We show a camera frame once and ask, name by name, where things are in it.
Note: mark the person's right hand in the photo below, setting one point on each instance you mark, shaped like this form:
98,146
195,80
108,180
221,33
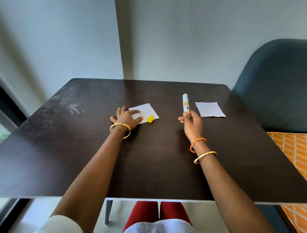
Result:
193,126

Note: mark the person's left hand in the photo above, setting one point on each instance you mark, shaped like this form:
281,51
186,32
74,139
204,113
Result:
126,118

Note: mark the person's right thumb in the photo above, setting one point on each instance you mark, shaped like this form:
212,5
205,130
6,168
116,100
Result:
182,119

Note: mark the person's left little finger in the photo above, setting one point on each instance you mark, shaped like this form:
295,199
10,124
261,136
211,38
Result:
113,118

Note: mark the person's left thumb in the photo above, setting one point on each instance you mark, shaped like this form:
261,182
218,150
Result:
138,119

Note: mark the person's left middle finger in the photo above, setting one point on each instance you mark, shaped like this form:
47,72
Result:
123,109

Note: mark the white paper sheet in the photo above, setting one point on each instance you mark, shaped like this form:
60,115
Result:
209,109
149,110

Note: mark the white glue stick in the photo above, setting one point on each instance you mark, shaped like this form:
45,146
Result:
185,103

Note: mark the person's right forearm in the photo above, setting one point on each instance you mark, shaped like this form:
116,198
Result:
225,187

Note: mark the person's left forearm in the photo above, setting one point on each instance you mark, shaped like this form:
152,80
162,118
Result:
96,172

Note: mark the gold bangle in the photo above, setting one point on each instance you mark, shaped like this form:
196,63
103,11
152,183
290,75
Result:
119,124
206,153

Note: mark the yellow glue stick cap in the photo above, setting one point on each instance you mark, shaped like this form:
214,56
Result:
150,119

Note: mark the red trousers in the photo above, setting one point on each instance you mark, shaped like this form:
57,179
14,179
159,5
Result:
144,211

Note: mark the grey table leg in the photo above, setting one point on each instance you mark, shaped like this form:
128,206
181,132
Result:
108,212

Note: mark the dark teal chair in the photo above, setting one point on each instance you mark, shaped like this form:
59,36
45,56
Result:
273,84

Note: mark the white tunic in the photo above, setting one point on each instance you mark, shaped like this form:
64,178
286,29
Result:
158,228

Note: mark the orange patterned cushion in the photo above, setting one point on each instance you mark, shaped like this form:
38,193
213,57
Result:
291,148

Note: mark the white sleeve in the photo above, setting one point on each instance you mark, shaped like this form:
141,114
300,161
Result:
62,225

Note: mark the dark window frame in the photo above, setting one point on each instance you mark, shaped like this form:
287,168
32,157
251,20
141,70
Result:
12,108

